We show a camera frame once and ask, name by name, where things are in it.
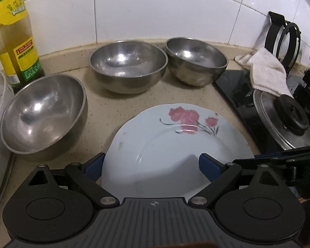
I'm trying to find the white floral plate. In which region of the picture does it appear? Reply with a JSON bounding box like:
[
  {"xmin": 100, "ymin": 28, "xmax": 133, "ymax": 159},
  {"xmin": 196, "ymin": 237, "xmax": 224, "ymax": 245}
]
[{"xmin": 101, "ymin": 104, "xmax": 253, "ymax": 200}]

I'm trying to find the large steel bowl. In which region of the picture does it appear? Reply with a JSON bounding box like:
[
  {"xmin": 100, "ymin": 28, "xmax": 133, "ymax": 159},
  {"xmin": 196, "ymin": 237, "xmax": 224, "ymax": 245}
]
[{"xmin": 0, "ymin": 74, "xmax": 88, "ymax": 162}]

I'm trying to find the small steel bowl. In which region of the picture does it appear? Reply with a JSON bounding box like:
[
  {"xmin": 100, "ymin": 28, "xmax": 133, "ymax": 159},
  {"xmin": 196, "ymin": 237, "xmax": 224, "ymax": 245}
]
[{"xmin": 165, "ymin": 37, "xmax": 228, "ymax": 87}]

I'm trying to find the steel pot lid black knob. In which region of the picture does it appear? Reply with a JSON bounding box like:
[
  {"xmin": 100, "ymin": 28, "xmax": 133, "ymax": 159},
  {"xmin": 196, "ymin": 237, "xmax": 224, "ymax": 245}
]
[{"xmin": 253, "ymin": 90, "xmax": 310, "ymax": 150}]

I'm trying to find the black induction cooktop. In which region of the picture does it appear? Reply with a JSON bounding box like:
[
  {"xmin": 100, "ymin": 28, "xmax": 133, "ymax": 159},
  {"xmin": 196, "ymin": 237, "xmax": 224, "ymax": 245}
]
[{"xmin": 214, "ymin": 68, "xmax": 310, "ymax": 156}]

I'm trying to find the white dish cloth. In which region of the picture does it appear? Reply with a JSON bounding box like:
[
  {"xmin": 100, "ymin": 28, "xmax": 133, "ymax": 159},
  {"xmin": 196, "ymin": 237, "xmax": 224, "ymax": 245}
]
[{"xmin": 234, "ymin": 47, "xmax": 293, "ymax": 97}]

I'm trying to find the green yellow sauce bottle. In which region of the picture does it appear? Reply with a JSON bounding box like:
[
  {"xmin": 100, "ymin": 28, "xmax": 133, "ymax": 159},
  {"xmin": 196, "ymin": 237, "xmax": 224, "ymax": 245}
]
[{"xmin": 0, "ymin": 0, "xmax": 45, "ymax": 92}]

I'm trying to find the black ring wall rack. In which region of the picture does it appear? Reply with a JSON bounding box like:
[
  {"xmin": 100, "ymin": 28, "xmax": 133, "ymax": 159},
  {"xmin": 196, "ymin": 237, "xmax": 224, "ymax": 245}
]
[{"xmin": 264, "ymin": 11, "xmax": 301, "ymax": 74}]

